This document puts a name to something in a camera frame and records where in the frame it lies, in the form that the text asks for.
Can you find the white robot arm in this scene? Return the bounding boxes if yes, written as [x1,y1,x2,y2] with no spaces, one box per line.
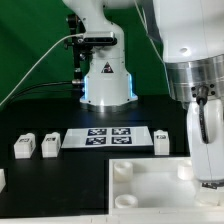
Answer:
[62,0,224,183]

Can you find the black cables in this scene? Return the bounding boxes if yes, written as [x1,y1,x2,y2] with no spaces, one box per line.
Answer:
[0,79,84,109]

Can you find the grey camera on base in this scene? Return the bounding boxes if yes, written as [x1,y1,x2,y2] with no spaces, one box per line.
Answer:
[83,32,117,46]

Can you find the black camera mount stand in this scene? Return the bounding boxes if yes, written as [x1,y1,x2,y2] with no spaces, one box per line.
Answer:
[64,14,92,101]

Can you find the white block left edge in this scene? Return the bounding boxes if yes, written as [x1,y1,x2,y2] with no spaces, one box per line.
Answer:
[0,169,6,193]

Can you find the white cable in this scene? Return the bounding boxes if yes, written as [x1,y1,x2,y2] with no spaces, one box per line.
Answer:
[0,33,84,108]

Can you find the white square table top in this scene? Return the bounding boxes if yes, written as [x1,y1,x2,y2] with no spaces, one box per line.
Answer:
[109,157,224,214]

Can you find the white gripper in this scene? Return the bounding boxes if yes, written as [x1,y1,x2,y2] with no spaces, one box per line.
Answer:
[187,99,224,182]

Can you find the white board with tags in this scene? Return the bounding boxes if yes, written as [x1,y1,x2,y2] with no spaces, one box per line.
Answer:
[62,126,153,148]

